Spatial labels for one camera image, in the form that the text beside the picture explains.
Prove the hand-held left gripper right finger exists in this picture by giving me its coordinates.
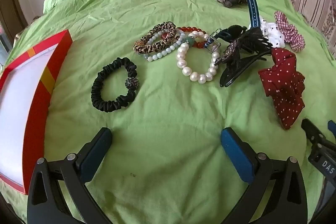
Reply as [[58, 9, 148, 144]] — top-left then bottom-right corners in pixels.
[[220, 127, 307, 224]]

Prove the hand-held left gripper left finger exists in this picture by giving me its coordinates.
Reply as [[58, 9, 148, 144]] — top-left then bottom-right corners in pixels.
[[27, 127, 116, 224]]

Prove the black scrunchie with bead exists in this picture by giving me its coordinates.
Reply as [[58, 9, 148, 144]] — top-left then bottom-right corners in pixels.
[[91, 57, 138, 106]]

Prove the dark red dotted scrunchie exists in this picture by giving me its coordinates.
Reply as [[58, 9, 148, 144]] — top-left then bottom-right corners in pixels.
[[258, 48, 306, 130]]

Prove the red cardboard box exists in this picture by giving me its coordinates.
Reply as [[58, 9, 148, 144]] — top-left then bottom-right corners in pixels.
[[0, 29, 73, 194]]

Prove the black claw hair clip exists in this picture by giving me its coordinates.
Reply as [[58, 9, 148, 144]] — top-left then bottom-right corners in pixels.
[[219, 52, 272, 88]]

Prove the rhinestone butterfly hair clip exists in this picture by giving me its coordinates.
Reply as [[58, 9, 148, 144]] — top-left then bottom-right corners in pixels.
[[215, 38, 244, 65]]

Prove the pink plaid scrunchie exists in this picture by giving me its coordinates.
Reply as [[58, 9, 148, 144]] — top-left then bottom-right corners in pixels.
[[274, 11, 306, 52]]

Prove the white dotted scrunchie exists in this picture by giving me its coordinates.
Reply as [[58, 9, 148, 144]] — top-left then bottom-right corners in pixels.
[[248, 18, 285, 48]]

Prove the black fringed hair clip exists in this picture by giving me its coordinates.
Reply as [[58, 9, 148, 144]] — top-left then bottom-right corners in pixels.
[[226, 25, 272, 55]]

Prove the pale blue bead bracelet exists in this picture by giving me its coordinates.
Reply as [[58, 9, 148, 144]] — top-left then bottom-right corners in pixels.
[[143, 29, 188, 63]]

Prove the leopard print scrunchie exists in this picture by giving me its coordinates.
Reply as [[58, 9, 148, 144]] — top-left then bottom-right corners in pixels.
[[133, 21, 177, 54]]

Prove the watch with blue striped strap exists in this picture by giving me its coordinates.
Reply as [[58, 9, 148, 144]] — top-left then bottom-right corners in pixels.
[[203, 0, 263, 54]]

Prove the green bedsheet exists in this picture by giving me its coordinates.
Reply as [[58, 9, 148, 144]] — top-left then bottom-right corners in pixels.
[[0, 0, 336, 224]]

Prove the striped floral cushion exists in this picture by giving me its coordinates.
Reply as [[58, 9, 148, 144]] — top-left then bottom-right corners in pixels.
[[286, 0, 336, 62]]

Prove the white pearl bracelet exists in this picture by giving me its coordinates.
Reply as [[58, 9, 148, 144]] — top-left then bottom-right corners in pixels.
[[176, 31, 221, 84]]

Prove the red bead bracelet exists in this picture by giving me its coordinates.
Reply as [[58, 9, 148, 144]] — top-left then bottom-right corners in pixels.
[[161, 26, 212, 49]]

